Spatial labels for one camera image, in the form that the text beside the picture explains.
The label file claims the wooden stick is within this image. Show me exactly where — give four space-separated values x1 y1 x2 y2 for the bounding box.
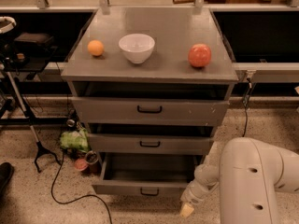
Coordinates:
172 0 207 4

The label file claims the white ring object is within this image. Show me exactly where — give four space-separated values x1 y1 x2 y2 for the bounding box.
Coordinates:
0 16 17 34

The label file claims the white ceramic bowl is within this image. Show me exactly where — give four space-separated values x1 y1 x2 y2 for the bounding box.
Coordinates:
119 34 155 64

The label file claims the grey drawer cabinet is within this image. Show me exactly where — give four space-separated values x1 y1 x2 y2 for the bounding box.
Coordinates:
61 6 240 166

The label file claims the red apple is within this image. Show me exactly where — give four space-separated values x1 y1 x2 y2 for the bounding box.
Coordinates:
188 44 211 68

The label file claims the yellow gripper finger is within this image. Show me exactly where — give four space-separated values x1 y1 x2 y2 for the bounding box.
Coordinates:
179 203 194 217

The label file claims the grey bottom drawer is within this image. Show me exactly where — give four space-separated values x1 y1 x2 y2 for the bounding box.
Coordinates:
93 153 202 198

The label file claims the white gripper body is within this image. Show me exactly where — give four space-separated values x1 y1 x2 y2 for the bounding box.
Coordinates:
180 180 215 205

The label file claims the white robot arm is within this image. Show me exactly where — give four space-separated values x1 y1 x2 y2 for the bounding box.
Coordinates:
180 137 299 224

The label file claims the black floor cable left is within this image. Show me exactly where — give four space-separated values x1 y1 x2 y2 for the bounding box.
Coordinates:
50 149 114 224

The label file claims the black power cable right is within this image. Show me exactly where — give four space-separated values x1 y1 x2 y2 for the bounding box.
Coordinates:
241 77 254 138

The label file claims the pink round lid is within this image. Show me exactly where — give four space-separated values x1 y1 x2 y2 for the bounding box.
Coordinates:
74 159 88 172

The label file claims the grey drawer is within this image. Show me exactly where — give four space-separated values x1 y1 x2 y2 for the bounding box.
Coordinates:
70 81 231 127
88 124 213 155
93 153 202 198

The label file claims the small orange fruit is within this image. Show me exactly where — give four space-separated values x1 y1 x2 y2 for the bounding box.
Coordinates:
87 40 104 57

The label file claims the black box on stand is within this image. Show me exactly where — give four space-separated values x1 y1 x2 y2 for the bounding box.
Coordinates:
14 33 54 57

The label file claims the grey top drawer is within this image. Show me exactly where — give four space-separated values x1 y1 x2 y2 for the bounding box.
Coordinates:
70 81 231 127

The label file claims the grey middle drawer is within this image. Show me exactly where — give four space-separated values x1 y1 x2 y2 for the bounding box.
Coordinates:
88 124 213 155

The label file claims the small dark can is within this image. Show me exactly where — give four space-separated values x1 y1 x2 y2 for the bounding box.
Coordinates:
85 151 99 173

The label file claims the black reacher grabber tool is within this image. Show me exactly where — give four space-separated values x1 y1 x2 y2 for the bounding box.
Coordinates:
7 72 61 173

